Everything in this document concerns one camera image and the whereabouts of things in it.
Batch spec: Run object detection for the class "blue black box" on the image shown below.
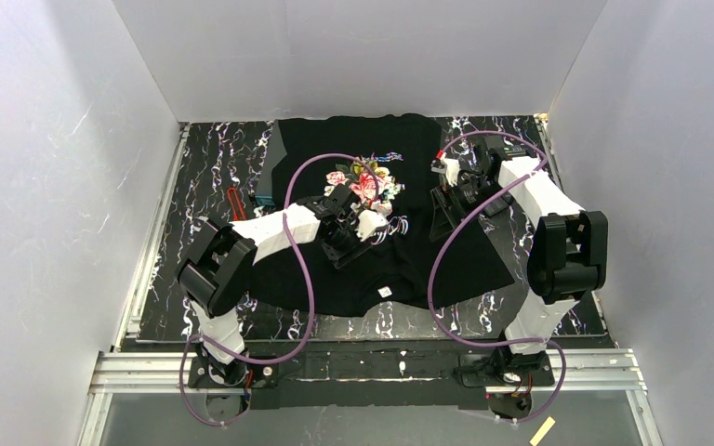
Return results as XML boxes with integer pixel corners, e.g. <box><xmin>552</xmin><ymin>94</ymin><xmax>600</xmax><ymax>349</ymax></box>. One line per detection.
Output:
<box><xmin>254</xmin><ymin>195</ymin><xmax>276</xmax><ymax>208</ymax></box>

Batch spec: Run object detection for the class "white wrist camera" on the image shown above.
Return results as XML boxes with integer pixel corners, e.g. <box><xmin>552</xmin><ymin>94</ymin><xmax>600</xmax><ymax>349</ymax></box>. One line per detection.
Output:
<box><xmin>430</xmin><ymin>151</ymin><xmax>460</xmax><ymax>188</ymax></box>
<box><xmin>355</xmin><ymin>210</ymin><xmax>388</xmax><ymax>242</ymax></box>

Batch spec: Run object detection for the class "red handled tool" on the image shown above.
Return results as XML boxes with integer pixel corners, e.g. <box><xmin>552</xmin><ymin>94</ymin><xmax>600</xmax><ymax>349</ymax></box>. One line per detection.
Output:
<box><xmin>226</xmin><ymin>187</ymin><xmax>246</xmax><ymax>221</ymax></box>

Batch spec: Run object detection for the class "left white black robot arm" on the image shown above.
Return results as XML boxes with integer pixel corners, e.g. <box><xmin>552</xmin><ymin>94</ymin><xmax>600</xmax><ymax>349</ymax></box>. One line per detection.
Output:
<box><xmin>176</xmin><ymin>185</ymin><xmax>388</xmax><ymax>387</ymax></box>

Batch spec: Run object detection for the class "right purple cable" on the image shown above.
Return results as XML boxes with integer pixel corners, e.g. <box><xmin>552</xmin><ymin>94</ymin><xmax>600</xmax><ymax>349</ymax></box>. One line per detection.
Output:
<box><xmin>427</xmin><ymin>130</ymin><xmax>568</xmax><ymax>425</ymax></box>

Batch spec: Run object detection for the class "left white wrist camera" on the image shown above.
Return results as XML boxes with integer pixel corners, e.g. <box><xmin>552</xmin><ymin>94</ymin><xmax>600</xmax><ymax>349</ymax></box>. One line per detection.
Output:
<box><xmin>355</xmin><ymin>210</ymin><xmax>388</xmax><ymax>242</ymax></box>

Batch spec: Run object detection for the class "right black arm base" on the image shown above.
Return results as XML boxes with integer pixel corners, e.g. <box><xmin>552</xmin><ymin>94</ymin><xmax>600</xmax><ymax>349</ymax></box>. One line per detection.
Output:
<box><xmin>453</xmin><ymin>348</ymin><xmax>556</xmax><ymax>388</ymax></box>

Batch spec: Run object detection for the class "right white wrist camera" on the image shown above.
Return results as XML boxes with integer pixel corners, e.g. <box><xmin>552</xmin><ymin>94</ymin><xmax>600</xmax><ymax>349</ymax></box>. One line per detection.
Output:
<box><xmin>430</xmin><ymin>151</ymin><xmax>460</xmax><ymax>188</ymax></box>

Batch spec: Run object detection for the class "aluminium rail frame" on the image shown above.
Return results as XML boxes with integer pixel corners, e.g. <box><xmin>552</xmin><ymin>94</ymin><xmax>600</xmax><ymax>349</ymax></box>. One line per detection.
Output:
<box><xmin>80</xmin><ymin>127</ymin><xmax>661</xmax><ymax>445</ymax></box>

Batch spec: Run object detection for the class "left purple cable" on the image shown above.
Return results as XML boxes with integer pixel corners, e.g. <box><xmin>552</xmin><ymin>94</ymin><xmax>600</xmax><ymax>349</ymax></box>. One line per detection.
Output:
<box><xmin>178</xmin><ymin>153</ymin><xmax>383</xmax><ymax>428</ymax></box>

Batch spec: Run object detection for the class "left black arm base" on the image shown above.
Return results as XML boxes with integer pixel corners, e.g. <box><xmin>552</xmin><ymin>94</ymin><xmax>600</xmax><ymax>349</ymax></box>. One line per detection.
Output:
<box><xmin>186</xmin><ymin>356</ymin><xmax>278</xmax><ymax>389</ymax></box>

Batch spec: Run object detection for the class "black printed t-shirt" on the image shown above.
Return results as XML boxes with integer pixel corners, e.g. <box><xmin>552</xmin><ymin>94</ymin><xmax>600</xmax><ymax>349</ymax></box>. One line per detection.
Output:
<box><xmin>249</xmin><ymin>114</ymin><xmax>514</xmax><ymax>317</ymax></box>

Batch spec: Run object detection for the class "black marble pattern mat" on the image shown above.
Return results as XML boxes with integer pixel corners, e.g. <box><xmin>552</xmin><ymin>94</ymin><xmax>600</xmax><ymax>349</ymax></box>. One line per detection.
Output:
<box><xmin>127</xmin><ymin>115</ymin><xmax>605</xmax><ymax>343</ymax></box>

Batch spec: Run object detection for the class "white garment label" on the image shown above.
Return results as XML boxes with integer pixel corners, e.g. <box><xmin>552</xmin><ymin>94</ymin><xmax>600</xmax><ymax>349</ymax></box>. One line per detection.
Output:
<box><xmin>377</xmin><ymin>286</ymin><xmax>392</xmax><ymax>298</ymax></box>

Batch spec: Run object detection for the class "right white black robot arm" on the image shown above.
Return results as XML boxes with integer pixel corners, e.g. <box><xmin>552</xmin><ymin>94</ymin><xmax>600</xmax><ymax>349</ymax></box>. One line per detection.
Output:
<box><xmin>430</xmin><ymin>139</ymin><xmax>608</xmax><ymax>387</ymax></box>

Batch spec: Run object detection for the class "purple cable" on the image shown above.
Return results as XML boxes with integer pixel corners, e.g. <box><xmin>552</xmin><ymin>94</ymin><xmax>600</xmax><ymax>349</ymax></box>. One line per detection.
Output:
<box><xmin>178</xmin><ymin>153</ymin><xmax>383</xmax><ymax>428</ymax></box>
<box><xmin>427</xmin><ymin>130</ymin><xmax>568</xmax><ymax>425</ymax></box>

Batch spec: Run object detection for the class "beige tape strip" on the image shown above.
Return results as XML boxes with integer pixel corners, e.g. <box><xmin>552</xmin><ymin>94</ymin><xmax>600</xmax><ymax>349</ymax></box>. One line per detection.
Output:
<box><xmin>529</xmin><ymin>416</ymin><xmax>556</xmax><ymax>446</ymax></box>

